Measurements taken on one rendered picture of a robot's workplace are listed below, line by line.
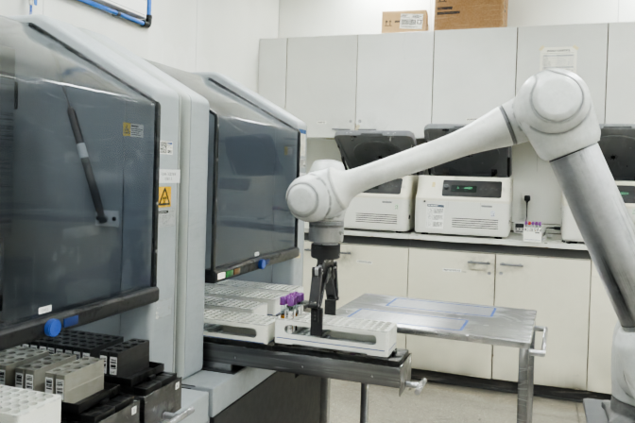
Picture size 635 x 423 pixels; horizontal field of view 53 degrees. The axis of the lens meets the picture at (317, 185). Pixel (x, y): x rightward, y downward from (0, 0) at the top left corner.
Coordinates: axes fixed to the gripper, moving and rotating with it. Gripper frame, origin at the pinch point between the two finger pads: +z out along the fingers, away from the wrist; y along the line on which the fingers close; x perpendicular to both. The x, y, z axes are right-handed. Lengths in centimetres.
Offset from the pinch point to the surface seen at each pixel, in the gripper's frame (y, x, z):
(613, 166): 273, -94, -47
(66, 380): -60, 28, 1
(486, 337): 26.1, -38.5, 5.8
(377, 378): -6.8, -16.1, 10.2
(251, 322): -4.1, 18.2, 1.1
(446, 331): 27.0, -27.6, 5.6
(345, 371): -6.7, -8.2, 9.7
